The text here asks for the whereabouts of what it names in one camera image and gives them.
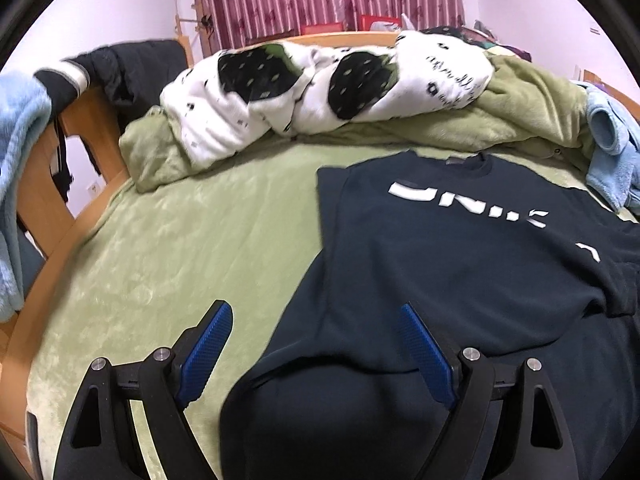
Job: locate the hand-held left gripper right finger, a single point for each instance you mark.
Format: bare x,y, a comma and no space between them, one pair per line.
427,355

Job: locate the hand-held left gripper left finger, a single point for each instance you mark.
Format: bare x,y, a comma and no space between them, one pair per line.
207,355

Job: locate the dark navy sweatshirt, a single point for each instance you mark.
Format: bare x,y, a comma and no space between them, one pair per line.
425,270

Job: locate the green plush bed sheet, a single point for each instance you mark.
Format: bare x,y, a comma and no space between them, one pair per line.
175,250

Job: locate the white black-patterned blanket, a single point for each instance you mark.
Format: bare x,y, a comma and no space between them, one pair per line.
225,110

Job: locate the light blue fleece garment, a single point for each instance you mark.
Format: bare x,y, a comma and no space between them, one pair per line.
607,160

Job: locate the crumpled green plush blanket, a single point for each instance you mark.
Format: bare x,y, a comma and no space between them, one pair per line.
525,105

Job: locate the light blue towel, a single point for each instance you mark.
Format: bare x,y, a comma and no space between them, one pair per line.
20,125

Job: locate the black jacket with striped cuff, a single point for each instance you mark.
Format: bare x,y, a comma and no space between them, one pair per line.
135,65

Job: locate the wooden rack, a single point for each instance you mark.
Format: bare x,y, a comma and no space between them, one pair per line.
200,25

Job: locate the red box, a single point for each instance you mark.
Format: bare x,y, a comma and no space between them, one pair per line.
320,28
367,20

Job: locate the wooden bed frame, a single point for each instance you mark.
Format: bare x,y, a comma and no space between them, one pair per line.
95,125

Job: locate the white wall outlet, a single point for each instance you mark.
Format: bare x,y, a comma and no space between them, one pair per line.
593,30

